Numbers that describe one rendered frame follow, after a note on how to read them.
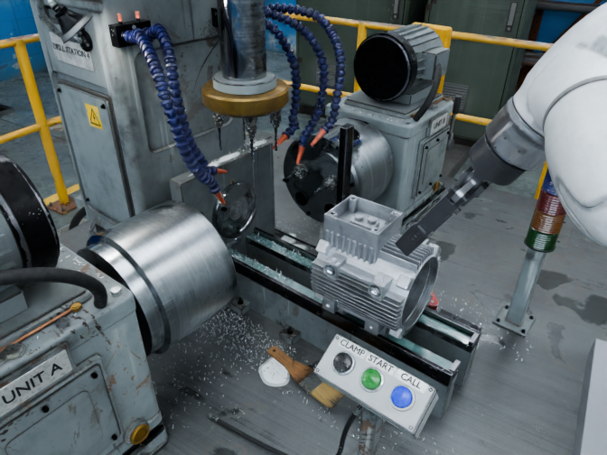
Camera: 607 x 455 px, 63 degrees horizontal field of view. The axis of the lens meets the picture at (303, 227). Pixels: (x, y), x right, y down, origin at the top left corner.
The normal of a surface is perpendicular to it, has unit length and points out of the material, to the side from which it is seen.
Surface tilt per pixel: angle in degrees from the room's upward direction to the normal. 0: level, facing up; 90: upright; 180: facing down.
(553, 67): 65
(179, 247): 36
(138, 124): 90
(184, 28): 90
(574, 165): 73
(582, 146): 56
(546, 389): 0
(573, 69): 49
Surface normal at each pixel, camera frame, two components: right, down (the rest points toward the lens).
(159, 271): 0.58, -0.33
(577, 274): 0.01, -0.84
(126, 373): 0.79, 0.33
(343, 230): -0.60, 0.43
